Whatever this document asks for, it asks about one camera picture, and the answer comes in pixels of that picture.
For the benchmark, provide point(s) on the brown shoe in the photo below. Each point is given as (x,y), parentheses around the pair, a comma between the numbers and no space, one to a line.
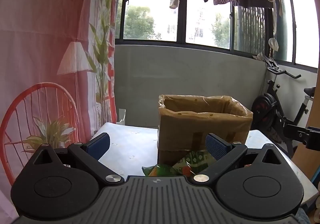
(277,136)

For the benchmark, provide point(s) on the white plastic bin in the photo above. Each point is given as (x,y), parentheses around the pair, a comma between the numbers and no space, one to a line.
(122,116)

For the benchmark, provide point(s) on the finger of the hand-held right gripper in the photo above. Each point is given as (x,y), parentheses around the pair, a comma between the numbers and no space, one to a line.
(296,132)

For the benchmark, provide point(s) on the green orange snack packet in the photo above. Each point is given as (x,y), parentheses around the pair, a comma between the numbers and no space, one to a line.
(162,171)

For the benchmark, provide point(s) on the white cloth on bike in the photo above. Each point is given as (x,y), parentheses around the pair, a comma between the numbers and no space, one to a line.
(273,44)

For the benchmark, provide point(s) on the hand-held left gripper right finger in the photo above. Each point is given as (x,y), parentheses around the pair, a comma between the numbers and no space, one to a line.
(216,146)

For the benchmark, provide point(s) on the printed pink curtain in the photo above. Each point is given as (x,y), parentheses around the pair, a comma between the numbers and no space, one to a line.
(45,51)

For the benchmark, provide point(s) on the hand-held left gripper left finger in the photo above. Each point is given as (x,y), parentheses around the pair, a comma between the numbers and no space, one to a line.
(99,144)

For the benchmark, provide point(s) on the black framed window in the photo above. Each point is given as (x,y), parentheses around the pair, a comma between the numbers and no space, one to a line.
(200,23)

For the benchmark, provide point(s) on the taped cardboard box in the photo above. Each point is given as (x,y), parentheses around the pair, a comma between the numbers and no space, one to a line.
(200,124)

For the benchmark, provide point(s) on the green patterned snack packet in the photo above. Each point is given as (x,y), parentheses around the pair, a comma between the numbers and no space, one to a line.
(197,160)

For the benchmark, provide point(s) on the black exercise bike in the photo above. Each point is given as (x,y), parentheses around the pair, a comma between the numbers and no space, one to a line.
(272,111)

